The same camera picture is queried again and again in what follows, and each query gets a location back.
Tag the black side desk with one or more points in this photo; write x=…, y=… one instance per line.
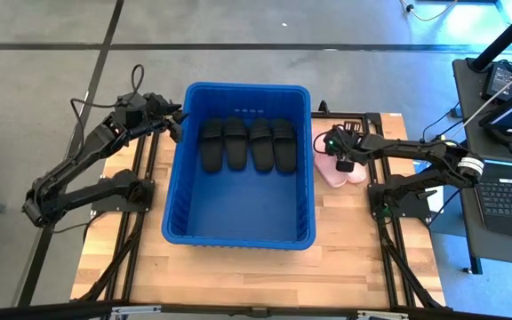
x=469, y=115
x=465, y=213

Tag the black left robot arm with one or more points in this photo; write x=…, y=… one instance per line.
x=74, y=195

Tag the white paper sheet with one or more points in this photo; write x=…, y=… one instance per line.
x=437, y=202

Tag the black aluminium table frame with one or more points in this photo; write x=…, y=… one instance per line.
x=323, y=108

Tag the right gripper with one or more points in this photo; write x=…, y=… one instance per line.
x=347, y=144

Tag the black foreground beam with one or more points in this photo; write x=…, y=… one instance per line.
x=38, y=311

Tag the black power adapter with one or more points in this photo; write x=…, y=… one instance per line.
x=498, y=80

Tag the black diagonal pole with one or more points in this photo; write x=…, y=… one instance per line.
x=505, y=37

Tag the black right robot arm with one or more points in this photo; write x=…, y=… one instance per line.
x=416, y=149

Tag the silver beam bracket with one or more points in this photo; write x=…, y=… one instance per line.
x=382, y=315
x=136, y=310

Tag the black laptop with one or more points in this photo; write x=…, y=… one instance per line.
x=509, y=200

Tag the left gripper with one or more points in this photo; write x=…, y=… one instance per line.
x=151, y=111

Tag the blue plastic bin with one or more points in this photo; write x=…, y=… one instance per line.
x=238, y=209

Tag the black slide sandal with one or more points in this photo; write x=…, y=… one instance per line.
x=285, y=151
x=211, y=151
x=236, y=149
x=261, y=151

